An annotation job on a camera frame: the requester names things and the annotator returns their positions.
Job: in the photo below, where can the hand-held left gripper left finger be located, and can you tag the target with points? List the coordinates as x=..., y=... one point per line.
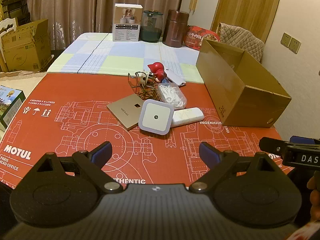
x=103, y=152

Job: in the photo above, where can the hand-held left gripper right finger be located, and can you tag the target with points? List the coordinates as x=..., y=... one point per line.
x=208, y=152

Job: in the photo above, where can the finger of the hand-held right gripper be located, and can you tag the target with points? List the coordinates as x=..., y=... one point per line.
x=273, y=145
x=303, y=140

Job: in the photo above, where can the brown cardboard box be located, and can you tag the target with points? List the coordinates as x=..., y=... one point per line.
x=250, y=105

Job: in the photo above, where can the leopard print hair clip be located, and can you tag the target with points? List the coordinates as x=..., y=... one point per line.
x=148, y=93

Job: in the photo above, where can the white handheld device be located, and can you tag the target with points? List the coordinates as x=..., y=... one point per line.
x=176, y=78

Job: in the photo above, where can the red cat figurine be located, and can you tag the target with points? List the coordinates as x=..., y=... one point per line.
x=156, y=68

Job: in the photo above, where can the person's right hand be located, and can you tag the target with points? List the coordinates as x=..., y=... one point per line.
x=314, y=195

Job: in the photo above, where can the red printed cardboard mat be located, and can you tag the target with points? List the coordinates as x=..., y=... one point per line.
x=75, y=140

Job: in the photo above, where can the white patterned power bank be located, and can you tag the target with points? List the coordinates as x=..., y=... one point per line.
x=187, y=116

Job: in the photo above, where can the gold square panel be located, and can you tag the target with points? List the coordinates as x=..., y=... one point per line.
x=123, y=111

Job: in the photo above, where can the white square night light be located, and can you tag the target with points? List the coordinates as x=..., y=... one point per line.
x=156, y=117

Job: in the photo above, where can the clear box of floss picks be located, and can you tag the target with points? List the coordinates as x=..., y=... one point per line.
x=172, y=95

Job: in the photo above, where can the cream plug adapter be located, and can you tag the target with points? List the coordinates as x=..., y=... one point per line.
x=143, y=80

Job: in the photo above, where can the checkered tablecloth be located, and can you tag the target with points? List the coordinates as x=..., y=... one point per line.
x=100, y=55

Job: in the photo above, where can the colourful printed box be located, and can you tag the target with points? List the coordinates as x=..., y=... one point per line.
x=10, y=105

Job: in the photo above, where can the quilted beige chair cover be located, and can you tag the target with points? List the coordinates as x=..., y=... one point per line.
x=245, y=41

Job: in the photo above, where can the red instant food bowl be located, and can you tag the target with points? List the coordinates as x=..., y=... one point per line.
x=200, y=38

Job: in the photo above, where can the brown metal canister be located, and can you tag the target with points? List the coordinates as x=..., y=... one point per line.
x=175, y=28

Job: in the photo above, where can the large cardboard box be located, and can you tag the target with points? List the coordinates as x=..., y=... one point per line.
x=25, y=47

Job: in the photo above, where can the white product box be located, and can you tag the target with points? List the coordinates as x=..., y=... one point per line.
x=126, y=22

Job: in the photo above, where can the green glass jar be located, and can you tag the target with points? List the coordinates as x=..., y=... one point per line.
x=151, y=27

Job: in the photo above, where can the wooden door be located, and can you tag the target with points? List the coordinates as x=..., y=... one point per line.
x=245, y=2

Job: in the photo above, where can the beige curtain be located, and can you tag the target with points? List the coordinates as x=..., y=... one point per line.
x=87, y=5

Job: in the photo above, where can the white chair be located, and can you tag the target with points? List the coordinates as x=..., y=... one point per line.
x=7, y=25

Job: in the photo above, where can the black rack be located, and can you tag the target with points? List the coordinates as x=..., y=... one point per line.
x=15, y=0

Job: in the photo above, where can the beige wall socket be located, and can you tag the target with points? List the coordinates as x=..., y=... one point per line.
x=285, y=40
x=295, y=45

